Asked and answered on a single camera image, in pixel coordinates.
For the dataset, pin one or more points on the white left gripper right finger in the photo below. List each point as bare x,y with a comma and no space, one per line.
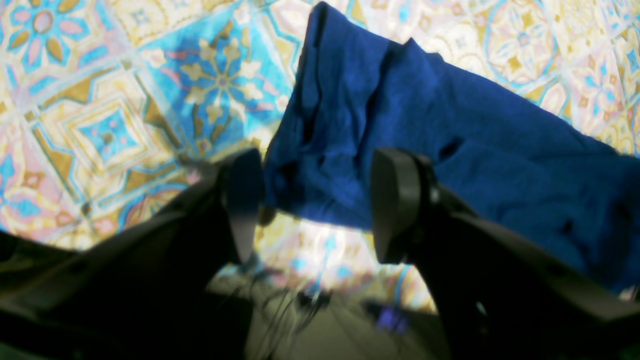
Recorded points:
499,297

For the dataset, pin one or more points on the blue long-sleeve T-shirt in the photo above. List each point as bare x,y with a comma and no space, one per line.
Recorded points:
514,163

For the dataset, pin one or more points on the patterned tile tablecloth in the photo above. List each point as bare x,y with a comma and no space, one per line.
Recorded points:
102,99

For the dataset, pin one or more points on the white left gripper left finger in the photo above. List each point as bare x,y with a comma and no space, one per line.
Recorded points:
142,293

